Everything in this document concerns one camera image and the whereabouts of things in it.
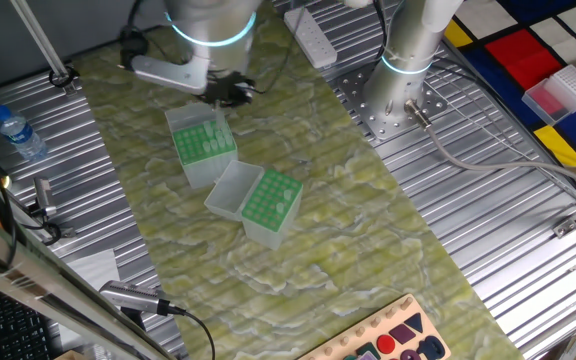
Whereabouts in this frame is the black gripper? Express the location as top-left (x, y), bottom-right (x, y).
top-left (202, 72), bottom-right (257, 109)

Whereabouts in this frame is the clear tip box green rack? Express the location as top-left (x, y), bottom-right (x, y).
top-left (164, 102), bottom-right (239, 190)
top-left (203, 159), bottom-right (304, 251)

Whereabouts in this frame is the white power strip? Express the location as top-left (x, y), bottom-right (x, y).
top-left (283, 5), bottom-right (339, 70)

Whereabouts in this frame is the green marble pattern mat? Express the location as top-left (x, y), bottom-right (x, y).
top-left (71, 0), bottom-right (525, 360)

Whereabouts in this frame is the black pole base clamp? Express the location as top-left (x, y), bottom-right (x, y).
top-left (48, 63), bottom-right (81, 96)

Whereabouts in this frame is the slanted aluminium pole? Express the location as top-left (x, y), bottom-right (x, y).
top-left (10, 0), bottom-right (77, 96)

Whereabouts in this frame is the clear water bottle blue cap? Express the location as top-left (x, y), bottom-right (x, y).
top-left (0, 103), bottom-right (49, 162)

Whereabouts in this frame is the white paper sheet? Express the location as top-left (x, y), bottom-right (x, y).
top-left (65, 248), bottom-right (122, 292)

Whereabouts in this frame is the teal puzzle piece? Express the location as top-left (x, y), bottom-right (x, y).
top-left (355, 341), bottom-right (382, 360)

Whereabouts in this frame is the navy triangle puzzle piece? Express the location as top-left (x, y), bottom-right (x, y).
top-left (404, 312), bottom-right (425, 334)

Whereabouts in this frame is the red circle puzzle piece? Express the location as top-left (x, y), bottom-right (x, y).
top-left (376, 333), bottom-right (397, 355)

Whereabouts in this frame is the purple square puzzle piece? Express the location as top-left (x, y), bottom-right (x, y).
top-left (388, 323), bottom-right (418, 346)

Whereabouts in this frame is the colour block patterned mat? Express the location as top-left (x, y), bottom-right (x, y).
top-left (442, 0), bottom-right (576, 196)

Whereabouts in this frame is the wooden shape puzzle board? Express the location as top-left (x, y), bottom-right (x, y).
top-left (296, 293), bottom-right (452, 360)

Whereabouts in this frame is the blue rounded puzzle piece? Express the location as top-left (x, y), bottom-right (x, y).
top-left (415, 334), bottom-right (447, 360)

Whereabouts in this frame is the black keyboard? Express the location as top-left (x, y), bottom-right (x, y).
top-left (0, 282), bottom-right (57, 360)

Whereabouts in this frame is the clear box white tip rack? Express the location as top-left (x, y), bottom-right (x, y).
top-left (521, 63), bottom-right (576, 126)

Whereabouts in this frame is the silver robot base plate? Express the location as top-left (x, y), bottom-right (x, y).
top-left (335, 59), bottom-right (449, 146)

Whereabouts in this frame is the silver camera on black clamp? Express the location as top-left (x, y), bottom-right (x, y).
top-left (26, 176), bottom-right (64, 246)

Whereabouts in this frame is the silver depth camera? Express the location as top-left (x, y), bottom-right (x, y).
top-left (98, 279), bottom-right (172, 317)

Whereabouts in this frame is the black camera cable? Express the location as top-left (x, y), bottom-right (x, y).
top-left (167, 304), bottom-right (218, 360)

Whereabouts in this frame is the aluminium frame beam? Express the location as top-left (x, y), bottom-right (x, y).
top-left (0, 199), bottom-right (177, 360)

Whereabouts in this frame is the thick grey robot cable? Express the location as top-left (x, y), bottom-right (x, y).
top-left (402, 98), bottom-right (576, 199)

